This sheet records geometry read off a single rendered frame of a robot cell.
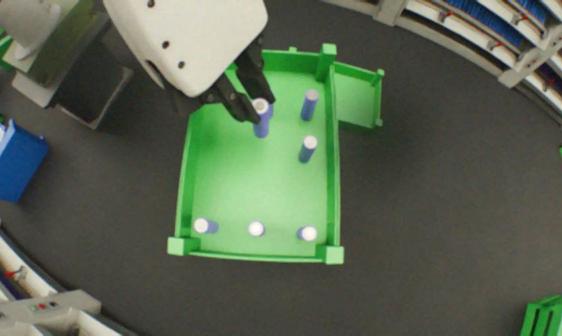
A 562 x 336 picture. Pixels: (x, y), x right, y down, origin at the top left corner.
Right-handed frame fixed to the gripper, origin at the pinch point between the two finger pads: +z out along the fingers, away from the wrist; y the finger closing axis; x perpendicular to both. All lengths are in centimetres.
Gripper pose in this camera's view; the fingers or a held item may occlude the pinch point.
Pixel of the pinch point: (248, 96)
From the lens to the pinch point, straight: 24.8
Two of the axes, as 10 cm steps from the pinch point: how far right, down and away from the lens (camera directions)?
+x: 7.9, 3.6, -5.0
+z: 3.2, 4.5, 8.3
